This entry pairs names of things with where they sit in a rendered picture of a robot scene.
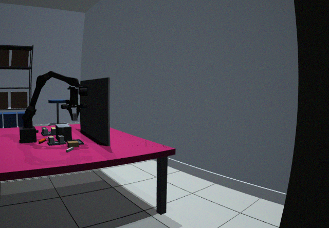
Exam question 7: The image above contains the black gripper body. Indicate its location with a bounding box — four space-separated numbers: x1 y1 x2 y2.
61 96 87 109

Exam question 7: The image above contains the dark grey flat panel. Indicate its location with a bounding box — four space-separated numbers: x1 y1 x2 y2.
80 78 111 146

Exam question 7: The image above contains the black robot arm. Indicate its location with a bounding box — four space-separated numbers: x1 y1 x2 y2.
22 71 88 128

